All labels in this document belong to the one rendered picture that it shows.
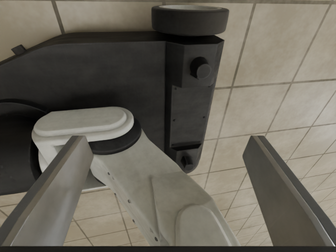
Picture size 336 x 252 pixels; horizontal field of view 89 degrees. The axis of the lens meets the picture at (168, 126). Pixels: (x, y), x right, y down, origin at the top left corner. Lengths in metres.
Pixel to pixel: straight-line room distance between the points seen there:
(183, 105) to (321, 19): 0.63
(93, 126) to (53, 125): 0.08
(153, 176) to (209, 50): 0.31
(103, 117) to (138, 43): 0.19
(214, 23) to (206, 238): 0.41
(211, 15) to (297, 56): 0.56
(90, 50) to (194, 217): 0.40
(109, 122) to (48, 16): 0.38
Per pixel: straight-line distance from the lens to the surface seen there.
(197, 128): 0.59
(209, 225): 0.24
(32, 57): 0.51
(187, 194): 0.28
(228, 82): 0.79
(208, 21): 0.45
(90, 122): 0.40
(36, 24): 0.67
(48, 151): 0.42
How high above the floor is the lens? 0.61
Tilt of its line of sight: 50 degrees down
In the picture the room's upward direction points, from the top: 162 degrees clockwise
